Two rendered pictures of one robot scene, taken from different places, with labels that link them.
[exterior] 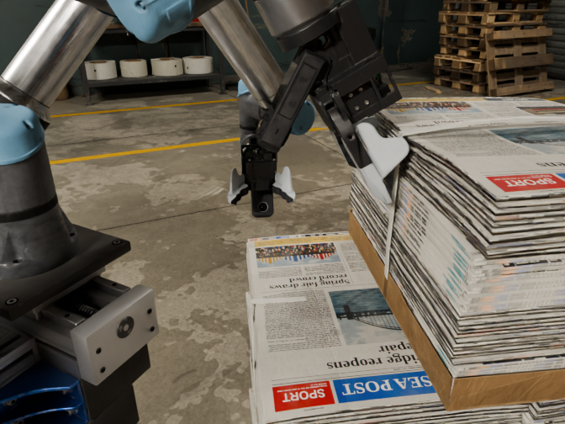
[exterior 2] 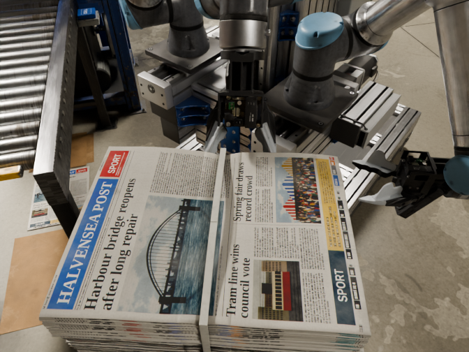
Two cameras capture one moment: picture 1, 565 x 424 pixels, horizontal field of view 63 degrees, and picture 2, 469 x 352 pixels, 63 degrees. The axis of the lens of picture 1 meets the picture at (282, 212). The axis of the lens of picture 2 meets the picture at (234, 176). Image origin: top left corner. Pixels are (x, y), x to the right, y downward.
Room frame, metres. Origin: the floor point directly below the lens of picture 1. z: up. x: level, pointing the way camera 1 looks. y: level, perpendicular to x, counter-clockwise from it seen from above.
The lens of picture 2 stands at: (0.61, -0.58, 1.47)
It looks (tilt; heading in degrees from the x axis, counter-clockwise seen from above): 46 degrees down; 100
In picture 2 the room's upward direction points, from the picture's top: straight up
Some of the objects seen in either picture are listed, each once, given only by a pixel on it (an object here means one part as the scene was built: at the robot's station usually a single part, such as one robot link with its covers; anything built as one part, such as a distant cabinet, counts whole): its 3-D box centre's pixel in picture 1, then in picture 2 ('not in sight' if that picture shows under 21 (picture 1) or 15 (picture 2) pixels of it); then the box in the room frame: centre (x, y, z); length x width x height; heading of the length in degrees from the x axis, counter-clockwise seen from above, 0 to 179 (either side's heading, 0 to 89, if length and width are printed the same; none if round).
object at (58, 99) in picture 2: not in sight; (64, 62); (-0.26, 0.59, 0.74); 1.34 x 0.05 x 0.12; 115
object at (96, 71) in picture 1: (150, 51); not in sight; (6.25, 1.70, 0.55); 1.80 x 0.70 x 1.09; 115
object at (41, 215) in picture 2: not in sight; (60, 195); (-0.50, 0.52, 0.00); 0.37 x 0.28 x 0.01; 115
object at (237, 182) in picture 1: (234, 183); (375, 160); (0.81, 0.09, 0.88); 0.09 x 0.03 x 0.06; 159
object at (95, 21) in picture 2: not in sight; (88, 18); (-0.41, 1.06, 0.70); 0.10 x 0.10 x 0.03; 25
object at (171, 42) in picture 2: not in sight; (187, 33); (0.21, 0.65, 0.87); 0.15 x 0.15 x 0.10
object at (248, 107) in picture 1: (258, 103); not in sight; (1.05, 0.05, 0.98); 0.11 x 0.08 x 0.11; 36
